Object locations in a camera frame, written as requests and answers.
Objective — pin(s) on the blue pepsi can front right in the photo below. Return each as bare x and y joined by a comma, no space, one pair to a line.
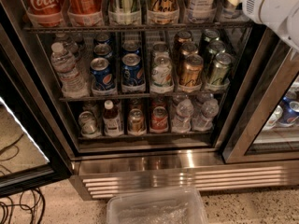
132,73

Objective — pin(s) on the gold la croix can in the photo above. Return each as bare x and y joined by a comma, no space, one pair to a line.
162,11

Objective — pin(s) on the clear plastic bin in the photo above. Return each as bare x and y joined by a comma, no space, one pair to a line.
177,205

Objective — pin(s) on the green can back row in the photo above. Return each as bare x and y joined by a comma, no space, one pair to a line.
207,36

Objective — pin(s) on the closed right fridge door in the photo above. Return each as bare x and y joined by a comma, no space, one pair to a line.
250,142

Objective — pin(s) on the blue pepsi can right fridge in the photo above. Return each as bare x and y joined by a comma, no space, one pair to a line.
290,113

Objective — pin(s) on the red can bottom shelf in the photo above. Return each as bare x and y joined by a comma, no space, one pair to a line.
159,119

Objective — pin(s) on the green can second row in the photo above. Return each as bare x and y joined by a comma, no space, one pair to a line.
212,49

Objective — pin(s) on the green soda can front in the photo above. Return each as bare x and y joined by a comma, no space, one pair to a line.
218,70

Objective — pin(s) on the top wire shelf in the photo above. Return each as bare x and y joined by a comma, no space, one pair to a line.
136,28

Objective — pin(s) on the small brown juice bottle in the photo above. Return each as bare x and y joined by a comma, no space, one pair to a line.
112,119

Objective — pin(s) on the silver can lying bottom shelf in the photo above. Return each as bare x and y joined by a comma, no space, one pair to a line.
88,124

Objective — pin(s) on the clear water bottle bottom right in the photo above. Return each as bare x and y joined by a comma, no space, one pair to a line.
203,121

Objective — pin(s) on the open black fridge door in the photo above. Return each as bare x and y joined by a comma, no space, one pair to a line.
21,98

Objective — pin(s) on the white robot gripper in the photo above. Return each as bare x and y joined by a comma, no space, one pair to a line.
251,2

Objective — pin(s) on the middle wire shelf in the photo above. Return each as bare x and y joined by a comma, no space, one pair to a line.
135,95

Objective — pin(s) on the wire shelf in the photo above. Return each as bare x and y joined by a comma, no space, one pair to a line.
136,28
135,95

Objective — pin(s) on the steel fridge vent grille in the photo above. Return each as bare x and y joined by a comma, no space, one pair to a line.
105,185

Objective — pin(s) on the green silver tall can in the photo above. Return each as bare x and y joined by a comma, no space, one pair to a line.
124,12

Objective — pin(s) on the blue pepsi can front left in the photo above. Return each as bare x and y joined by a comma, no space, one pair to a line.
103,78

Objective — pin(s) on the copper can second row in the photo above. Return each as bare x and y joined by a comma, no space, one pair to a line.
186,49

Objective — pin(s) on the clear water bottle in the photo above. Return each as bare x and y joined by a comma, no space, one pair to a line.
74,84
203,121
181,122

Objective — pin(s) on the copper gold soda can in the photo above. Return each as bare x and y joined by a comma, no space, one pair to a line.
191,70

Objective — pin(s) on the blue pepsi can second row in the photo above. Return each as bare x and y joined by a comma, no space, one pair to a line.
103,51

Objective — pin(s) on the white labelled tall can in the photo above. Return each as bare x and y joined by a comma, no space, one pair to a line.
198,10

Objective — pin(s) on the white can right fridge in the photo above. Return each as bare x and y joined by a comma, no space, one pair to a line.
276,115

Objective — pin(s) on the copper can back row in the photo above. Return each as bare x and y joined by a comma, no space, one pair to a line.
180,38

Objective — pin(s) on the blue pepsi can behind right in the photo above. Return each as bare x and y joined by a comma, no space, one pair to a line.
131,46

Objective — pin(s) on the clear water bottle front left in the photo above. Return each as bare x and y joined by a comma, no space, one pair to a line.
74,84

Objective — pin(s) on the blue pepsi can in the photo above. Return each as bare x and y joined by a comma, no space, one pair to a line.
103,78
131,46
132,73

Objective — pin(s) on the red coca-cola can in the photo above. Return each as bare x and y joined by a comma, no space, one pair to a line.
45,13

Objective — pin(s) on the white can second row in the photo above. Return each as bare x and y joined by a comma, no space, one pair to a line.
160,49

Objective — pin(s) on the clear water bottle bottom left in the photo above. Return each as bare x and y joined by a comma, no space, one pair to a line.
181,122

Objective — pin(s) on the gold can bottom shelf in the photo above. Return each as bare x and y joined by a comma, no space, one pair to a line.
136,122

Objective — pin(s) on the orange red soda can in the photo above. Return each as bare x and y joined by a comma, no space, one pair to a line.
85,13

